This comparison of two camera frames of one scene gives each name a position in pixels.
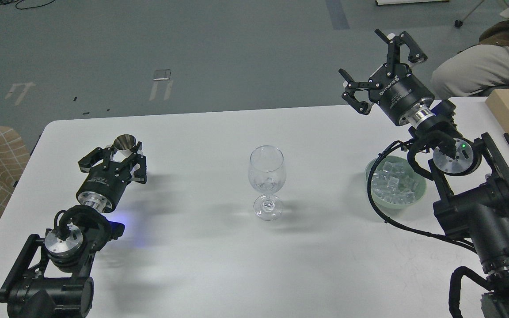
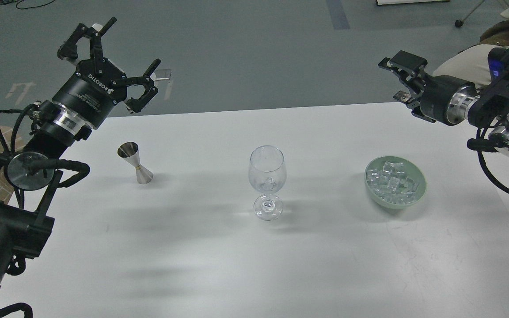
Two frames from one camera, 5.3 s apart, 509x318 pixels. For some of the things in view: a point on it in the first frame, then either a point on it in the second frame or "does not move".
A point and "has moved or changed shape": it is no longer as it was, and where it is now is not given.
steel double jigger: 122,144 has moved or changed shape
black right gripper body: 402,96 -> 447,99
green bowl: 395,184 does not move
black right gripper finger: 362,107 -> 410,68
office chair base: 458,23 does not move
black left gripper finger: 140,174 -> 137,104
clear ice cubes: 393,183 does not move
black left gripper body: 103,186 -> 92,92
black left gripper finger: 85,162 -> 69,49
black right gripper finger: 415,55 -> 412,104
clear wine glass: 267,172 does not move
